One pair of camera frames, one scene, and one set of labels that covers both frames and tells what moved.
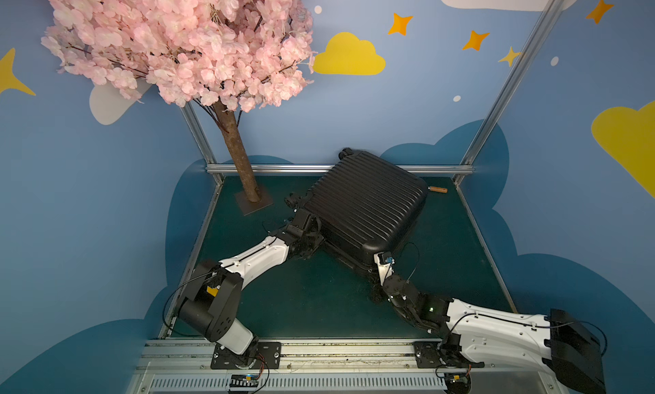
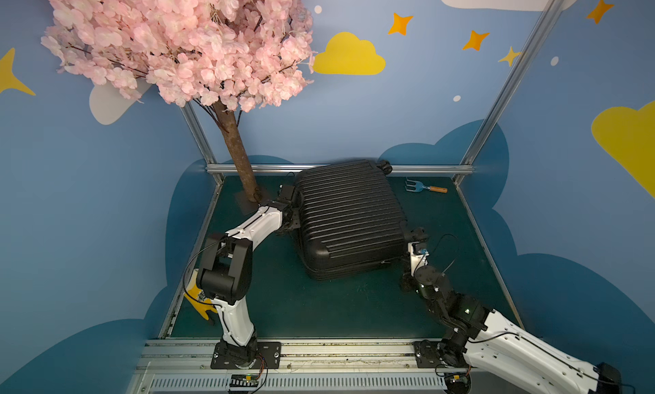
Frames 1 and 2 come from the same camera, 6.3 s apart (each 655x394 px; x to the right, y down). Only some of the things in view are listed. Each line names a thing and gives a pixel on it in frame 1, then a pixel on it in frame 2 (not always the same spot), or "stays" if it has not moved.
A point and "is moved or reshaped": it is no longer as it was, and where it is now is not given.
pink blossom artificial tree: [237, 47] stays
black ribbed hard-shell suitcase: [365, 204] is moved or reshaped
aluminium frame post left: [200, 139] stays
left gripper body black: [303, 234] → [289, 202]
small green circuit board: [244, 380] stays
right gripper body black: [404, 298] → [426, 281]
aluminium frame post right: [506, 89] stays
